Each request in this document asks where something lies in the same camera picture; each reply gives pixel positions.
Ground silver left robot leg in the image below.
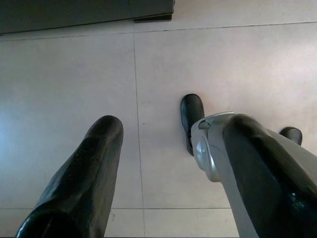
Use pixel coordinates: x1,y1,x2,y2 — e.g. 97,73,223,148
190,112,317,238

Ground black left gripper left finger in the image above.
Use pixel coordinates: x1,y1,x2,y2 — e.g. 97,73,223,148
16,115,124,238

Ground black left robot foot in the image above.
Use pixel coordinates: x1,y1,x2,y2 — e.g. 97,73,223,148
180,93,205,157

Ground silver fridge door panel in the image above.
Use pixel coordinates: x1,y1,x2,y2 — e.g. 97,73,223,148
0,0,175,36

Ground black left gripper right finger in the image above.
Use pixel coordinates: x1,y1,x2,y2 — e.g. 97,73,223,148
222,113,317,238

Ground black robot foot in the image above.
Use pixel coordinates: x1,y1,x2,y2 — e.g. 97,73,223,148
279,126,303,147
180,93,205,157

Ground black right robot foot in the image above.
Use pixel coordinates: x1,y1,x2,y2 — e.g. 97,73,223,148
279,126,303,147

